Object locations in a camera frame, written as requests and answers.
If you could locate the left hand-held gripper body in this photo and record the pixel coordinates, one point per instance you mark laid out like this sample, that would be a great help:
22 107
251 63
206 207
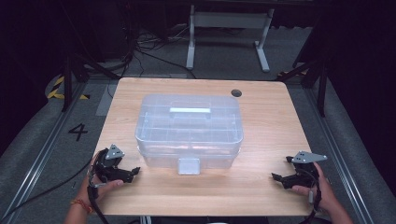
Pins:
107 172

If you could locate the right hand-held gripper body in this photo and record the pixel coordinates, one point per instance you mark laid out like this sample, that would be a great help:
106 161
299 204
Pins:
303 179

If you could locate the clear plastic storage box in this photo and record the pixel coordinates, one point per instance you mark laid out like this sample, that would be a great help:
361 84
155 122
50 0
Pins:
162 160

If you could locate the translucent plastic box lid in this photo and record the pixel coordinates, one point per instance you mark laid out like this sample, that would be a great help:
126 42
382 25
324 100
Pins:
190 124

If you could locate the person's left hand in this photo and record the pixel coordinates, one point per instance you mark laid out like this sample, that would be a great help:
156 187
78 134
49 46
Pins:
88 189

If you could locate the person's right hand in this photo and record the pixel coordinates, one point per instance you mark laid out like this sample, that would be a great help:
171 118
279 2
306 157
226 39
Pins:
325 194

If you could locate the black metal stand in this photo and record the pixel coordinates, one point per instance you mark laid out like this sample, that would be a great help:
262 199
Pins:
322 90
67 84

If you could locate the aluminium floor rail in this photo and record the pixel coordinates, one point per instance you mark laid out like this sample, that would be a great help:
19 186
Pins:
339 152
37 161

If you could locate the white metal desk frame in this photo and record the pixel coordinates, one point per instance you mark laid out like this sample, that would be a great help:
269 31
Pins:
230 19

